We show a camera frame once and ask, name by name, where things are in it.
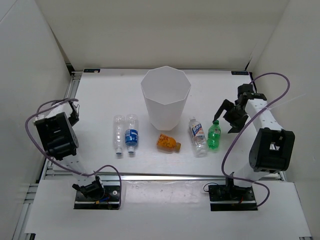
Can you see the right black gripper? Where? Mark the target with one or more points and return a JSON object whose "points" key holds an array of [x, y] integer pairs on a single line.
{"points": [[227, 105]]}

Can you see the green plastic bottle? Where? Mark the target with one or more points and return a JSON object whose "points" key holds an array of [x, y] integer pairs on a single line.
{"points": [[214, 133]]}

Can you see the white label clear bottle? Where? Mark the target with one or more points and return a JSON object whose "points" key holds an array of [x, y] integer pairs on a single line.
{"points": [[198, 137]]}

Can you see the clear unlabelled plastic bottle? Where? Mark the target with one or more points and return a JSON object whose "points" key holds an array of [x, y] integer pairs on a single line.
{"points": [[118, 134]]}

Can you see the blue label clear bottle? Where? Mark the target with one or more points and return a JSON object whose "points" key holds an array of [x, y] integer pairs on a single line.
{"points": [[131, 133]]}

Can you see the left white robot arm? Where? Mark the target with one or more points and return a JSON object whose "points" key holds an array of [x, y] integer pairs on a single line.
{"points": [[59, 141]]}

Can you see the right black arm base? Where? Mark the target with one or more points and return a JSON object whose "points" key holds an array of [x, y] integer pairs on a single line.
{"points": [[229, 197]]}

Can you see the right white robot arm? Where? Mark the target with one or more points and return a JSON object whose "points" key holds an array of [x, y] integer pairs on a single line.
{"points": [[272, 147]]}

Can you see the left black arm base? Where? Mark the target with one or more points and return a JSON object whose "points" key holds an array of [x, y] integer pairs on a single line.
{"points": [[97, 198]]}

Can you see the white faceted plastic bin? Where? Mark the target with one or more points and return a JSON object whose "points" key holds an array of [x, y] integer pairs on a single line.
{"points": [[165, 90]]}

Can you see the orange juice bottle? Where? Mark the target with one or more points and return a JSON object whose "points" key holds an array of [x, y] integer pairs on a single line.
{"points": [[167, 143]]}

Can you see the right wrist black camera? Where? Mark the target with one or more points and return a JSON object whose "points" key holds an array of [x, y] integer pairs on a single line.
{"points": [[244, 88]]}

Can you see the aluminium left frame rail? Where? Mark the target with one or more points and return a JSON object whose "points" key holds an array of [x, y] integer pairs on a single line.
{"points": [[19, 233]]}

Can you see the aluminium front rail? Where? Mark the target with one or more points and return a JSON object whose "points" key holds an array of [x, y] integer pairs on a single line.
{"points": [[144, 177]]}

